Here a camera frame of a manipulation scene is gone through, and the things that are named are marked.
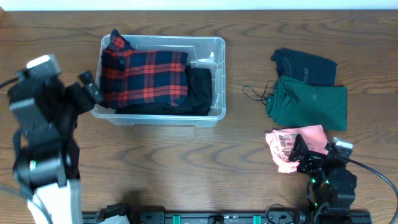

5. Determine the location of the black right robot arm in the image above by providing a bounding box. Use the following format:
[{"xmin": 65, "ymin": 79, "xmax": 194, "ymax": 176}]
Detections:
[{"xmin": 289, "ymin": 134, "xmax": 357, "ymax": 210}]

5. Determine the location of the thin black cord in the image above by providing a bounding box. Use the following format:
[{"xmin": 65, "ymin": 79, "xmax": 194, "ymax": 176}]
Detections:
[{"xmin": 242, "ymin": 80, "xmax": 275, "ymax": 106}]

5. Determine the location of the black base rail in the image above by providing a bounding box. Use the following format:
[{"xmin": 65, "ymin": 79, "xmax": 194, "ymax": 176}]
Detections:
[{"xmin": 81, "ymin": 203, "xmax": 373, "ymax": 224}]

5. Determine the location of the red navy plaid shirt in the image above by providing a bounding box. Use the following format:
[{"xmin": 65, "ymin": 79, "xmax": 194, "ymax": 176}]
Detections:
[{"xmin": 99, "ymin": 29, "xmax": 188, "ymax": 110}]

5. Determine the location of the pink printed folded garment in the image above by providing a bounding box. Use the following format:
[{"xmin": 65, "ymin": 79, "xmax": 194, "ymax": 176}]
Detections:
[{"xmin": 265, "ymin": 124, "xmax": 328, "ymax": 174}]

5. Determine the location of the black camera cable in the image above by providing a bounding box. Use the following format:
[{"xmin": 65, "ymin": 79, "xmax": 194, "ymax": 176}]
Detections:
[
  {"xmin": 345, "ymin": 157, "xmax": 398, "ymax": 224},
  {"xmin": 0, "ymin": 76, "xmax": 21, "ymax": 90}
]

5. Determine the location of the black left camera cable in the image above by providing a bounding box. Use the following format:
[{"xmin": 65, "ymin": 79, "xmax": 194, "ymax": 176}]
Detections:
[{"xmin": 0, "ymin": 76, "xmax": 21, "ymax": 90}]

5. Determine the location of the black garment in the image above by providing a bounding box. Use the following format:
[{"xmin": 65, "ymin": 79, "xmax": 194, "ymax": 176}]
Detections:
[{"xmin": 116, "ymin": 65, "xmax": 213, "ymax": 116}]

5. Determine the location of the clear plastic storage bin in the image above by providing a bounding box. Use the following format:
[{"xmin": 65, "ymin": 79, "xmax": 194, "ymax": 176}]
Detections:
[{"xmin": 91, "ymin": 34, "xmax": 226, "ymax": 127}]

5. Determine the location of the dark green folded garment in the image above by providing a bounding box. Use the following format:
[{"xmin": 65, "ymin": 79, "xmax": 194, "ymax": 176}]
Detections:
[{"xmin": 266, "ymin": 76, "xmax": 348, "ymax": 131}]

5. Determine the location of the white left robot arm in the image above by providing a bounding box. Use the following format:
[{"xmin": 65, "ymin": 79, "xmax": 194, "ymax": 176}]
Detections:
[{"xmin": 7, "ymin": 70, "xmax": 103, "ymax": 223}]

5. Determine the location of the dark navy folded garment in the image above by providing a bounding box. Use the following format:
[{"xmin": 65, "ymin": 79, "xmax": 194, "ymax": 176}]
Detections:
[{"xmin": 271, "ymin": 48, "xmax": 337, "ymax": 86}]

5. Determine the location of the black right camera cable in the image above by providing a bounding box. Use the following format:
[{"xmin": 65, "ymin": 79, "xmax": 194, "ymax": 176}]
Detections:
[{"xmin": 345, "ymin": 157, "xmax": 398, "ymax": 224}]

